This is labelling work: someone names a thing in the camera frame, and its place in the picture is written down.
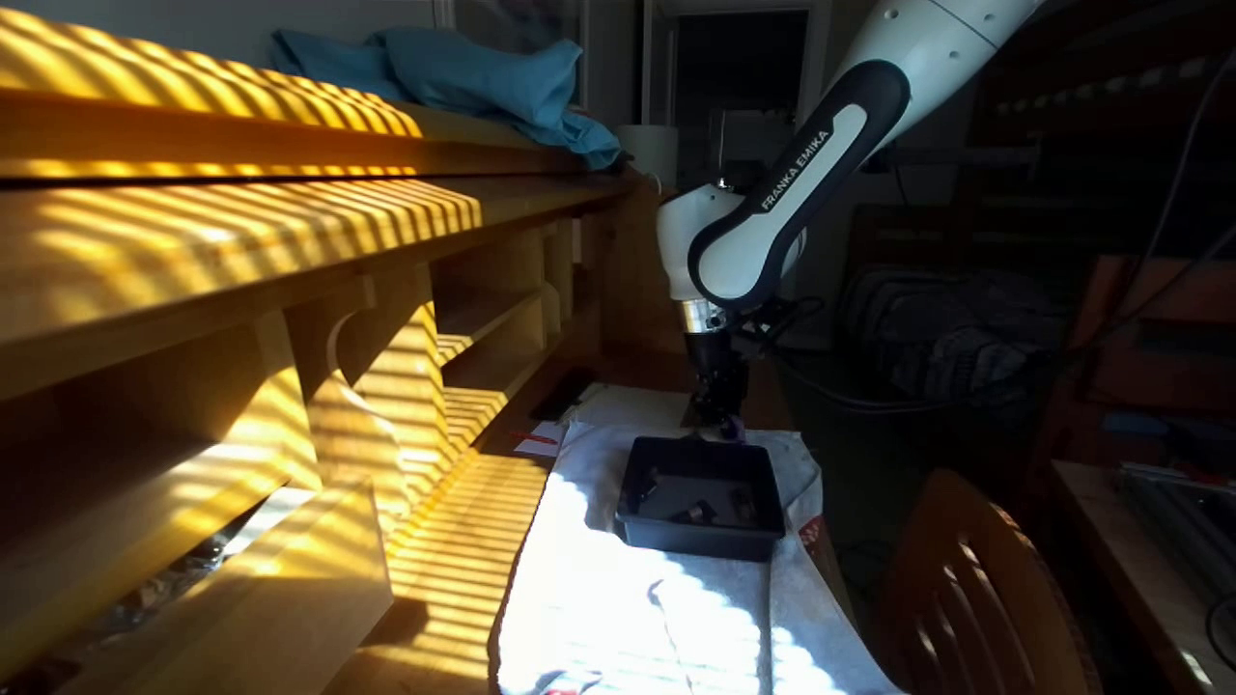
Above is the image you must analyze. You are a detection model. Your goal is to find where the white paper sheet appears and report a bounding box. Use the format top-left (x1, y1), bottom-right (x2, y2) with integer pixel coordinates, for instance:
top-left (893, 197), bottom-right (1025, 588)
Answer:
top-left (565, 377), bottom-right (700, 439)

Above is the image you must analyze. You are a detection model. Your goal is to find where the black plastic tray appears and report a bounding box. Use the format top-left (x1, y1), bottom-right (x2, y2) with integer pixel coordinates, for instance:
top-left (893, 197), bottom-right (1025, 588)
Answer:
top-left (605, 431), bottom-right (790, 565)

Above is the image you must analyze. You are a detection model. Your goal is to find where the grey flat electronic device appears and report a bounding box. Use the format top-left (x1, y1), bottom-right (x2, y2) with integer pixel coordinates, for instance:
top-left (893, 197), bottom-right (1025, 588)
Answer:
top-left (1116, 458), bottom-right (1236, 610)

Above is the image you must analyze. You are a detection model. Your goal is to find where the wooden side table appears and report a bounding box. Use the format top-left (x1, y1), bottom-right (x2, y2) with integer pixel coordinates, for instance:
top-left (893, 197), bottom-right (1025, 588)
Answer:
top-left (1045, 456), bottom-right (1236, 695)

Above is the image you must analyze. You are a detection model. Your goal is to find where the blue cloth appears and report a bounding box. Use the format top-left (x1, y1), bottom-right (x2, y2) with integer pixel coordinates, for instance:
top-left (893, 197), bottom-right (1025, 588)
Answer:
top-left (269, 28), bottom-right (631, 172)

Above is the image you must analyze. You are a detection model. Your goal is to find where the wooden desk hutch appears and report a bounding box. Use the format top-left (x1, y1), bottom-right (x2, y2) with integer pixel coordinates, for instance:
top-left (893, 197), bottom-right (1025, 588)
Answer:
top-left (0, 3), bottom-right (770, 695)

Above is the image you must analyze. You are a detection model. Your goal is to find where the white towel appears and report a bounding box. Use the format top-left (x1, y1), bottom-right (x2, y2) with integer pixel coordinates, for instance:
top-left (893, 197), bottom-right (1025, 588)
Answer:
top-left (494, 420), bottom-right (905, 695)

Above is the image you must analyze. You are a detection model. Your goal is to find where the small printed paper scrap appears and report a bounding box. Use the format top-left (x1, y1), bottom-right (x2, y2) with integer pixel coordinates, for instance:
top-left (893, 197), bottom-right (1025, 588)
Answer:
top-left (512, 420), bottom-right (570, 467)

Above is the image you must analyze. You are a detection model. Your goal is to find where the orange wooden chair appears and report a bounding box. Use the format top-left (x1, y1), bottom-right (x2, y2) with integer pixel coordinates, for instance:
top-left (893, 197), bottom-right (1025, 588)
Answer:
top-left (1036, 250), bottom-right (1236, 474)

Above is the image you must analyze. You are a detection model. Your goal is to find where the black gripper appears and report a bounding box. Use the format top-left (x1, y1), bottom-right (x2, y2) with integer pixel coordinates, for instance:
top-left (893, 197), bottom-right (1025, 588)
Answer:
top-left (689, 323), bottom-right (758, 439)

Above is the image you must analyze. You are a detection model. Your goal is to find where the striped couch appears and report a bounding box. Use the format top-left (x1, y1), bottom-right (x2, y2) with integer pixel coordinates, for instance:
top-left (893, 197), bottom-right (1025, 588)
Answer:
top-left (841, 264), bottom-right (1084, 416)

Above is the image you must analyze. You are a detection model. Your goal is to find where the dark shelf unit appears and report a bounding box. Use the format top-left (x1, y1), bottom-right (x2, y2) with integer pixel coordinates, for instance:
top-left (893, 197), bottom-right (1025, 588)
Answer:
top-left (958, 0), bottom-right (1236, 264)

